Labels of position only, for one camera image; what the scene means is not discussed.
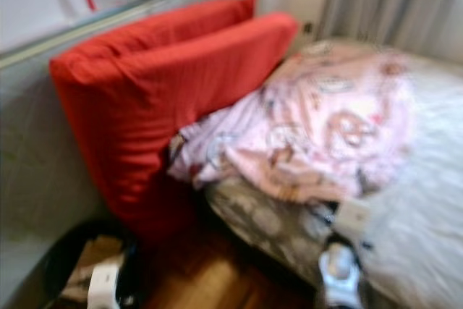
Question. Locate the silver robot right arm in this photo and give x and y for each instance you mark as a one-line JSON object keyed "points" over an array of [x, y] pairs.
{"points": [[341, 273]]}

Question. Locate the pink cartoon print blanket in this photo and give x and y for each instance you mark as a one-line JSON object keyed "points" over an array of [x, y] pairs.
{"points": [[311, 128]]}

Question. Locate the grey floral bed sheet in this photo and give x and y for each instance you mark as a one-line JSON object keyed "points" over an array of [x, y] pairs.
{"points": [[427, 193]]}

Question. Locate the black round waste bin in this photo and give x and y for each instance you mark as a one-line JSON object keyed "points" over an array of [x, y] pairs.
{"points": [[51, 265]]}

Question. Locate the brown cardboard piece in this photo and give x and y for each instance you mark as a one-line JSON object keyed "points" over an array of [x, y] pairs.
{"points": [[90, 258]]}

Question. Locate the red covered folded mattress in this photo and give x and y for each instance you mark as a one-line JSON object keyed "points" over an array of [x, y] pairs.
{"points": [[137, 106]]}

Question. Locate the light window curtain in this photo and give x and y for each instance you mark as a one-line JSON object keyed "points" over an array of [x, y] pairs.
{"points": [[391, 5]]}

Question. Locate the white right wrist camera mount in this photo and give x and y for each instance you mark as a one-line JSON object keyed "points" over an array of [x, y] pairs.
{"points": [[351, 218]]}

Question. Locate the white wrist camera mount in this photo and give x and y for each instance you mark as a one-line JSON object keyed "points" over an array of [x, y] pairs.
{"points": [[104, 286], [351, 218]]}

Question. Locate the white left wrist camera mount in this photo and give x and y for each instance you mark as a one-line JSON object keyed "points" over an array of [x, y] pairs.
{"points": [[104, 286]]}

